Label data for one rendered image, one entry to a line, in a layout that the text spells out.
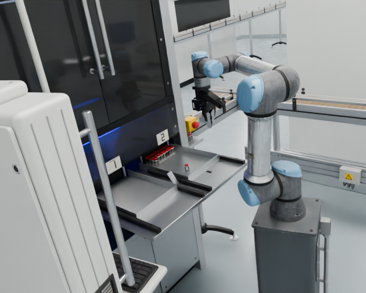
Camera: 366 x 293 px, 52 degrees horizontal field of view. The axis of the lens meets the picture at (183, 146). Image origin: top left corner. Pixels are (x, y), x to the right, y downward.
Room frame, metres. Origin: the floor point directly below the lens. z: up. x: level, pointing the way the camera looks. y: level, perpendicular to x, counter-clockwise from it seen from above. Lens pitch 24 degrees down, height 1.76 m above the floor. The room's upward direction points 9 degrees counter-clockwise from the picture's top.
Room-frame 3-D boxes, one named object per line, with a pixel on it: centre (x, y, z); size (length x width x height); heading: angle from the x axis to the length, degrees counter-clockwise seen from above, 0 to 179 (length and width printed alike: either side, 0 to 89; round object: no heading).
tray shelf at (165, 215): (1.58, 0.10, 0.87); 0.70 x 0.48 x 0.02; 137
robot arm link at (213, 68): (1.60, -0.18, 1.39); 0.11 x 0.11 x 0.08; 19
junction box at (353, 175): (1.99, -1.01, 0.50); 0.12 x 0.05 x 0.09; 47
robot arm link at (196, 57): (1.68, -0.14, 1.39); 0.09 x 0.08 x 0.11; 19
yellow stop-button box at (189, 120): (2.01, -0.05, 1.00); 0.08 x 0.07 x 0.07; 47
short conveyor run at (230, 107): (2.32, -0.15, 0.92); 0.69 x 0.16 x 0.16; 137
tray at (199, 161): (1.75, 0.03, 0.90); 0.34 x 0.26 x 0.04; 47
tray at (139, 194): (1.50, 0.27, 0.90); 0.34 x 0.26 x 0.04; 47
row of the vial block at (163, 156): (1.82, 0.11, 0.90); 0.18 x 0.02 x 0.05; 137
